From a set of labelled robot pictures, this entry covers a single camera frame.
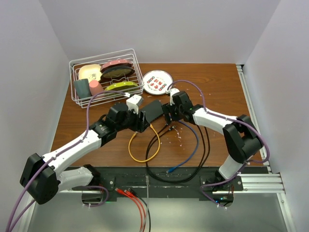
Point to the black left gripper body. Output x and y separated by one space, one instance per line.
132 121

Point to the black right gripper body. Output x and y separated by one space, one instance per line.
175 112

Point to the black network switch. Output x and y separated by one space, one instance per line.
153 111

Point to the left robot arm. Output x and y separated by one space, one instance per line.
41 174

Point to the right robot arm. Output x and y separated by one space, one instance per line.
241 137

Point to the white round printed plate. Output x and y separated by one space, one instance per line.
156 82

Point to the green plate in rack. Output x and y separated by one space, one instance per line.
121 86

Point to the pink cup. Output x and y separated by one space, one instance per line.
95 87

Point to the dark olive plate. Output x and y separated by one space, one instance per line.
117 72

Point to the dark grey cup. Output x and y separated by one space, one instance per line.
82 88

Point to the pink plate in rack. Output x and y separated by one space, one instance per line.
115 63

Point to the cream square plate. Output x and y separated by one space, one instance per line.
90 72

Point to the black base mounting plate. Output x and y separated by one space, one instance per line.
182 183

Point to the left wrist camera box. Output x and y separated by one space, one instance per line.
134 102

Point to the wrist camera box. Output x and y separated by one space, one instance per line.
134 102
172 93

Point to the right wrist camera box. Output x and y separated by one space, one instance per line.
172 93

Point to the white wire dish rack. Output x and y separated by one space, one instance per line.
77 64

